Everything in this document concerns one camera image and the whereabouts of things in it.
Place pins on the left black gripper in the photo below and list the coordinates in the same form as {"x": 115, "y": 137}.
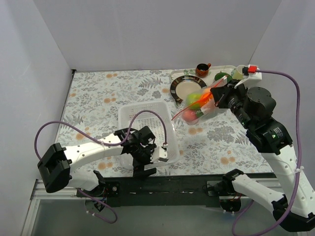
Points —
{"x": 141, "y": 162}

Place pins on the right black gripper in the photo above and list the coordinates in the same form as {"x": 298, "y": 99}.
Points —
{"x": 222, "y": 94}

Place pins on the clear zip top bag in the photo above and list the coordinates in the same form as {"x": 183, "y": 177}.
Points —
{"x": 210, "y": 109}

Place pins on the fake green apple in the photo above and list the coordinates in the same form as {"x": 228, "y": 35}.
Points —
{"x": 191, "y": 101}

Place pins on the fake green pear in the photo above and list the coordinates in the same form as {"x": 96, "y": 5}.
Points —
{"x": 199, "y": 113}

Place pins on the fake pink peach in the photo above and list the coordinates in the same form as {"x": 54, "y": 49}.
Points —
{"x": 189, "y": 117}

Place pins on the fake orange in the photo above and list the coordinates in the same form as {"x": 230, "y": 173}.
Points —
{"x": 205, "y": 98}

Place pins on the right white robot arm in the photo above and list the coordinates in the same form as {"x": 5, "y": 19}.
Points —
{"x": 296, "y": 204}

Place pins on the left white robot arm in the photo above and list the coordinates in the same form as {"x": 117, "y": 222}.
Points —
{"x": 60, "y": 167}

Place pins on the green inside floral mug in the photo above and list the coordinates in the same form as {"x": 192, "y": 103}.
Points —
{"x": 221, "y": 74}

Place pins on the pale yellow mug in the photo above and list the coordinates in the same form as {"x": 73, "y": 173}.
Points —
{"x": 238, "y": 73}

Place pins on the small brown cup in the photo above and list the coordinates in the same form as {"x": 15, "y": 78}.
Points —
{"x": 202, "y": 70}

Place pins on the dark rimmed plate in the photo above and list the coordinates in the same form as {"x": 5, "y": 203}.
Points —
{"x": 183, "y": 86}

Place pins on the floral serving tray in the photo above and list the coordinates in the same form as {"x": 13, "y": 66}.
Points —
{"x": 209, "y": 78}

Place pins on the floral table mat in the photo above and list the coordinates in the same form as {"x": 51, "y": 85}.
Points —
{"x": 216, "y": 146}

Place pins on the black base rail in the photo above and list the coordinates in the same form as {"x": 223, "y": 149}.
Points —
{"x": 199, "y": 190}

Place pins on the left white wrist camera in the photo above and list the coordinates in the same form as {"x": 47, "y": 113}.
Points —
{"x": 160, "y": 154}

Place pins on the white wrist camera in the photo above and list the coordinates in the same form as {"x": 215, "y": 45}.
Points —
{"x": 252, "y": 80}
{"x": 160, "y": 154}

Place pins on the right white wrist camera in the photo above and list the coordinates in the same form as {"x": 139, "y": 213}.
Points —
{"x": 252, "y": 80}

